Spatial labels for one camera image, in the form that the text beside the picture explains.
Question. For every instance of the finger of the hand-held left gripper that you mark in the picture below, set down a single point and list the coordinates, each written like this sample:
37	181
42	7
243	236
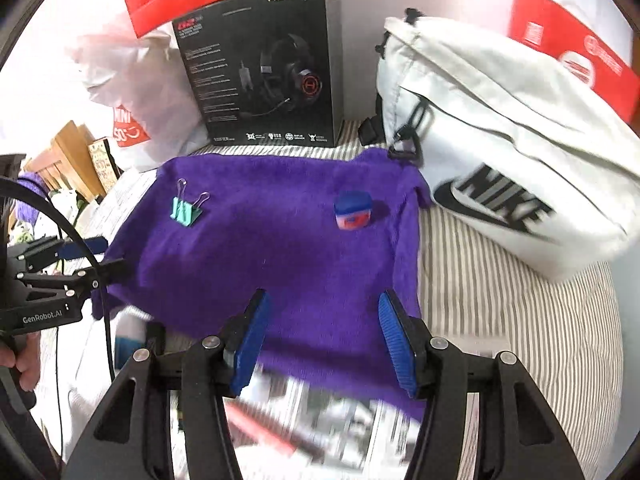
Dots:
97	272
75	249

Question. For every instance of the red paper bag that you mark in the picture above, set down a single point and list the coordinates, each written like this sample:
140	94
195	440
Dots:
560	35

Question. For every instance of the small pink jar blue lid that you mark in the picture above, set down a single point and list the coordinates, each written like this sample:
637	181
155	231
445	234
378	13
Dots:
352	212

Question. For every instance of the wooden framed sign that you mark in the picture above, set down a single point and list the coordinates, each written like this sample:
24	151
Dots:
102	162

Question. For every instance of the green binder clip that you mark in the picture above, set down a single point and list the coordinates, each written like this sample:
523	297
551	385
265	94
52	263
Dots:
182	212

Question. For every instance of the white plastic shopping bag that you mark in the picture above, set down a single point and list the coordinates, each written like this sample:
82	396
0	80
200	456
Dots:
135	85

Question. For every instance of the newspaper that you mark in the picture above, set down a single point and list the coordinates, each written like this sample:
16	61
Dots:
325	410

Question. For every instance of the purple towel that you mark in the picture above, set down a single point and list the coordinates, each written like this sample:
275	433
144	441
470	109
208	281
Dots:
280	240

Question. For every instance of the purple cloth bundle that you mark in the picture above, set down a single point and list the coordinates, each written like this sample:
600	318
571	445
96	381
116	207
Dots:
27	205

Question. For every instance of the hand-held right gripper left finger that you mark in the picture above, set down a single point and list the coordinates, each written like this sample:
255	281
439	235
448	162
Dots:
252	340

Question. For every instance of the white and blue bottle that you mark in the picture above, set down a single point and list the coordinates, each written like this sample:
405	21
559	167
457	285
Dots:
127	340

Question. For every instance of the person's left hand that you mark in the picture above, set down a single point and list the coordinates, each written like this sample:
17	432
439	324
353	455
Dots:
25	360

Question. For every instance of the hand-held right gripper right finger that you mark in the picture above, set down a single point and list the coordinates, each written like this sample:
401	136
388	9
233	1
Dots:
395	340

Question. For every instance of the white sling bag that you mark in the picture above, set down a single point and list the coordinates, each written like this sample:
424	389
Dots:
500	125

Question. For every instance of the wooden furniture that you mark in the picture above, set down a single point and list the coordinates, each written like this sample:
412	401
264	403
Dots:
65	145

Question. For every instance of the black headset box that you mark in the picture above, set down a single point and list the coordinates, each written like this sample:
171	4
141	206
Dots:
225	85

